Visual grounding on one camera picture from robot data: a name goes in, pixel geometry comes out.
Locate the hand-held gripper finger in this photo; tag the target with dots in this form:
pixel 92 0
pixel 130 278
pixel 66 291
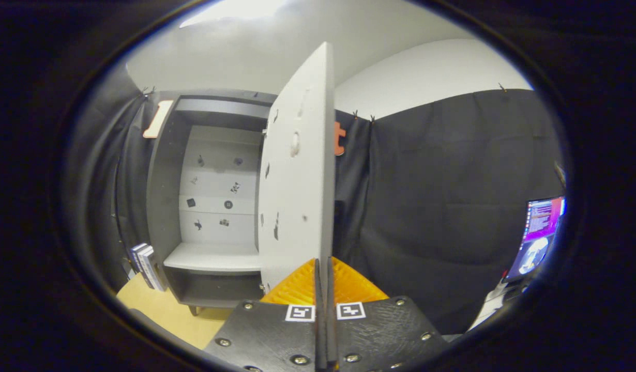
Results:
pixel 331 336
pixel 320 330

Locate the white cabinet door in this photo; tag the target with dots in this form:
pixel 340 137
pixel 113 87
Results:
pixel 302 196

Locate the white cabinet shelf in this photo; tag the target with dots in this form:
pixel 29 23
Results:
pixel 214 256

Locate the black backdrop cloth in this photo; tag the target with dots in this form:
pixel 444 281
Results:
pixel 442 206

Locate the grey cabinet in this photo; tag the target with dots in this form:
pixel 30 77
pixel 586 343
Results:
pixel 163 206

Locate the computer monitor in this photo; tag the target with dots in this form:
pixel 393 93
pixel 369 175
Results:
pixel 538 237

